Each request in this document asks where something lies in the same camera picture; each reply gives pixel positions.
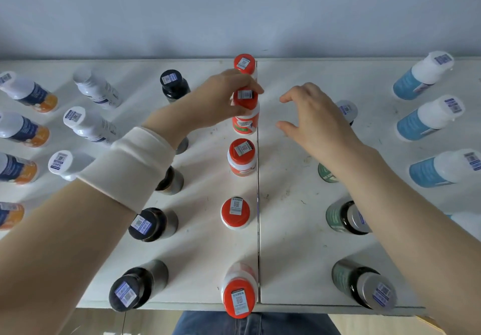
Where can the person's left hand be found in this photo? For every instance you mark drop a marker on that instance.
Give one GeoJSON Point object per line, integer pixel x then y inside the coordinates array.
{"type": "Point", "coordinates": [210, 101]}

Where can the person's right hand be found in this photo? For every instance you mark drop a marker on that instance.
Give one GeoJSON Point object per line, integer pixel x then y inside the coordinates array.
{"type": "Point", "coordinates": [327, 131]}

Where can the white metal shelf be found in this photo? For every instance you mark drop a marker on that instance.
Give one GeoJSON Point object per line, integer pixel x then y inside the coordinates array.
{"type": "Point", "coordinates": [293, 214]}

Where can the white cap blue bottle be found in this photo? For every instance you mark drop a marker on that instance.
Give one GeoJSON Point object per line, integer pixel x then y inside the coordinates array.
{"type": "Point", "coordinates": [443, 167]}
{"type": "Point", "coordinates": [468, 224]}
{"type": "Point", "coordinates": [422, 75]}
{"type": "Point", "coordinates": [430, 117]}

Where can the white cap navy orange bottle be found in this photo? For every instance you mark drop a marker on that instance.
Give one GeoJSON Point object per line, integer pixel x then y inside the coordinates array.
{"type": "Point", "coordinates": [17, 168]}
{"type": "Point", "coordinates": [28, 92]}
{"type": "Point", "coordinates": [22, 130]}
{"type": "Point", "coordinates": [9, 215]}

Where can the person's left forearm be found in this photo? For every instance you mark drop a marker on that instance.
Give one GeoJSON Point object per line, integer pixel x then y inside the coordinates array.
{"type": "Point", "coordinates": [56, 256]}

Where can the person's right forearm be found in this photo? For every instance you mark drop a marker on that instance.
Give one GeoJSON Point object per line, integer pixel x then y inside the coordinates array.
{"type": "Point", "coordinates": [421, 240]}

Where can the person's blue jeans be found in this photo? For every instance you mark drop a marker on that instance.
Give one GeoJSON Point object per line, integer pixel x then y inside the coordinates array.
{"type": "Point", "coordinates": [255, 323]}

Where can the white knit wristband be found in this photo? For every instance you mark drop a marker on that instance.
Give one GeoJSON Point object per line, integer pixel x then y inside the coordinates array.
{"type": "Point", "coordinates": [127, 165]}

